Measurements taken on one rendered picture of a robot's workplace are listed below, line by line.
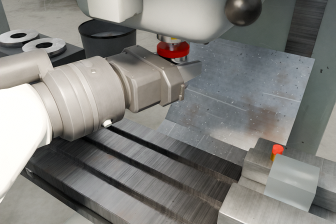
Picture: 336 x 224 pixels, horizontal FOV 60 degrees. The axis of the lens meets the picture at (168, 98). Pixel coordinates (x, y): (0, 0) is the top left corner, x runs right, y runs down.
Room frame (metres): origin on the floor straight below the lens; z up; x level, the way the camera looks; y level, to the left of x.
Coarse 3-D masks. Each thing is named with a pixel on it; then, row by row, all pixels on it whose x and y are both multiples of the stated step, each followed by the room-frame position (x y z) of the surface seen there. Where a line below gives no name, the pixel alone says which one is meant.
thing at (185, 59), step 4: (160, 56) 0.37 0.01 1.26; (184, 56) 0.37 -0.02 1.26; (188, 56) 0.38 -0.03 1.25; (168, 60) 0.37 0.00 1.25; (172, 60) 0.36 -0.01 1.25; (176, 60) 0.37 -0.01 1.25; (180, 60) 0.37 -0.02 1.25; (184, 60) 0.37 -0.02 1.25; (188, 60) 0.38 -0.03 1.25; (184, 84) 0.37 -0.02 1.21; (184, 88) 0.37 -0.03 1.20
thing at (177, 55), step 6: (162, 42) 0.40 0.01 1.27; (186, 42) 0.40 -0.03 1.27; (156, 48) 0.39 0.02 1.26; (162, 48) 0.37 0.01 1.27; (168, 48) 0.37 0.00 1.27; (174, 48) 0.37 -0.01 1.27; (180, 48) 0.37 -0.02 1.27; (186, 48) 0.38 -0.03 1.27; (162, 54) 0.37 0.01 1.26; (168, 54) 0.37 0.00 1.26; (174, 54) 0.36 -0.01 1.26; (180, 54) 0.37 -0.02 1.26; (186, 54) 0.37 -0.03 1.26
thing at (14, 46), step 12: (0, 36) 0.65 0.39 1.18; (12, 36) 0.66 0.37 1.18; (24, 36) 0.65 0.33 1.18; (36, 36) 0.65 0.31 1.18; (48, 36) 0.68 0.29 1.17; (0, 48) 0.61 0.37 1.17; (12, 48) 0.61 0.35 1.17; (24, 48) 0.58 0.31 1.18; (36, 48) 0.58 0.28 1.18; (48, 48) 0.58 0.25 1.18; (60, 48) 0.58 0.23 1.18; (72, 48) 0.61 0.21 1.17; (60, 60) 0.55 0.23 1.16; (72, 60) 0.58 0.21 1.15
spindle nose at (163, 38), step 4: (156, 36) 0.38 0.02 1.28; (160, 36) 0.37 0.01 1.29; (164, 36) 0.37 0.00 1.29; (160, 40) 0.37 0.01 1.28; (164, 40) 0.37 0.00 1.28; (168, 40) 0.37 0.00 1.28; (172, 40) 0.36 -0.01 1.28; (176, 40) 0.36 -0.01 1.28; (180, 40) 0.37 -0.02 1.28; (184, 40) 0.37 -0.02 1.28
